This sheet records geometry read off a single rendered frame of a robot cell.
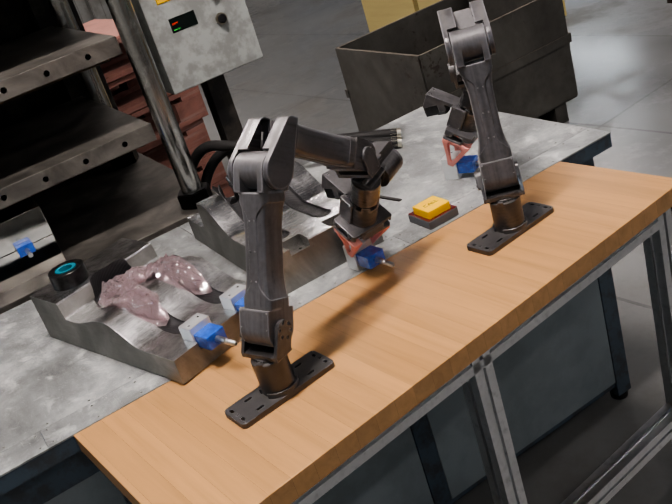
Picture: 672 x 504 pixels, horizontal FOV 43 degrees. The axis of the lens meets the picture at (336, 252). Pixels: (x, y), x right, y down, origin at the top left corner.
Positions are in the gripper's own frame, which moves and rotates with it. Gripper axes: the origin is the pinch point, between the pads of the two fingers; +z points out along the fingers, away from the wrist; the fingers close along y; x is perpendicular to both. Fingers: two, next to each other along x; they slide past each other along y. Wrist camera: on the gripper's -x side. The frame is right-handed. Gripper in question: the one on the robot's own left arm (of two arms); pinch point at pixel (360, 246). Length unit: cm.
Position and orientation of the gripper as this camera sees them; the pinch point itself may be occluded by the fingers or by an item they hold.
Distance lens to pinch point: 178.5
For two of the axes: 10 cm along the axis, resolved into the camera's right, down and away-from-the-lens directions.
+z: -0.4, 6.5, 7.6
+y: -7.7, 4.7, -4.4
